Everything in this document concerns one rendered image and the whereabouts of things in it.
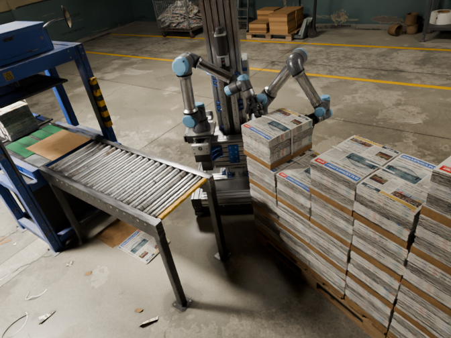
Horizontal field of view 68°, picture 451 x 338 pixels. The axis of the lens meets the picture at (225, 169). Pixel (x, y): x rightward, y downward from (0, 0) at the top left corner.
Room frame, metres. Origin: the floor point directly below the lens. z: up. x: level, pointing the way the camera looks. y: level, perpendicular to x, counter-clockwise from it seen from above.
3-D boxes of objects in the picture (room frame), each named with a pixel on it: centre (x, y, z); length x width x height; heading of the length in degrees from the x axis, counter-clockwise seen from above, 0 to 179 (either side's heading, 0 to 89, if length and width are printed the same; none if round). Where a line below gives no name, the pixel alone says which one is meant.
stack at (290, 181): (1.56, -0.62, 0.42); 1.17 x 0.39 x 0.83; 31
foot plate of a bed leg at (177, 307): (1.47, 0.45, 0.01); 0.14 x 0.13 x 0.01; 139
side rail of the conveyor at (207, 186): (2.27, 0.61, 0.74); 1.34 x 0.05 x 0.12; 49
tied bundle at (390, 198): (1.19, -0.84, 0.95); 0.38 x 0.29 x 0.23; 120
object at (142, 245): (2.11, 0.80, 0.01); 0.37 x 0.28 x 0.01; 49
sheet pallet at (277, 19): (8.36, -1.72, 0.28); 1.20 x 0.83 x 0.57; 49
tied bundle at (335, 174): (1.44, -0.69, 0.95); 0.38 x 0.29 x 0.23; 121
